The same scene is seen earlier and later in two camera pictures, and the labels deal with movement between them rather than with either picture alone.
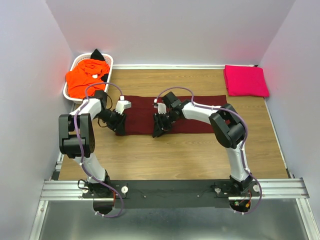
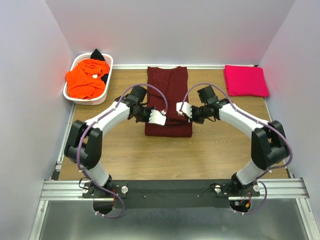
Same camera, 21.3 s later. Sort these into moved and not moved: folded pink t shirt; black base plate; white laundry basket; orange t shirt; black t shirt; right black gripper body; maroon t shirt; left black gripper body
Moved: maroon t shirt; right black gripper body; left black gripper body
Not moved: black t shirt; orange t shirt; folded pink t shirt; white laundry basket; black base plate
